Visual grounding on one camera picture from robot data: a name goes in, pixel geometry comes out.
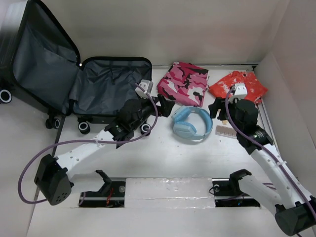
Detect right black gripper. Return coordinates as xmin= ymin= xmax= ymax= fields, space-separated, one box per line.
xmin=208 ymin=95 xmax=242 ymax=132

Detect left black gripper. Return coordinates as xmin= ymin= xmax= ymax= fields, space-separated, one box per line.
xmin=131 ymin=93 xmax=174 ymax=131

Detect light blue headphones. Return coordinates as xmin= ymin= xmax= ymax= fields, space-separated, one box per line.
xmin=171 ymin=106 xmax=213 ymax=143

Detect pink camouflage garment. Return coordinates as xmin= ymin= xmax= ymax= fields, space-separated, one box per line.
xmin=157 ymin=62 xmax=208 ymax=107

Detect red white garment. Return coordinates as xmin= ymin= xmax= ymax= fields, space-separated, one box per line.
xmin=209 ymin=71 xmax=268 ymax=104

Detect black kids space suitcase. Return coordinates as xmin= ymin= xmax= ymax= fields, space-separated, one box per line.
xmin=0 ymin=0 xmax=153 ymax=135

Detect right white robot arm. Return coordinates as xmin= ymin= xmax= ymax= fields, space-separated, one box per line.
xmin=208 ymin=97 xmax=316 ymax=237

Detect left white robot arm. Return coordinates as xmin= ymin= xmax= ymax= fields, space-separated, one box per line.
xmin=35 ymin=94 xmax=175 ymax=206

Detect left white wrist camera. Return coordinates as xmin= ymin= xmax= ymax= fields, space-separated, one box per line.
xmin=135 ymin=79 xmax=154 ymax=99

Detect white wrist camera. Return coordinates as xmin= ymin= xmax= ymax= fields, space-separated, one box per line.
xmin=232 ymin=83 xmax=247 ymax=99
xmin=135 ymin=79 xmax=154 ymax=99

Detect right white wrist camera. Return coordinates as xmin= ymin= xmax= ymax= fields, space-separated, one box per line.
xmin=232 ymin=83 xmax=247 ymax=99

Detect aluminium side rail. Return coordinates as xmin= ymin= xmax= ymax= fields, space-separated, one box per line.
xmin=250 ymin=64 xmax=281 ymax=158

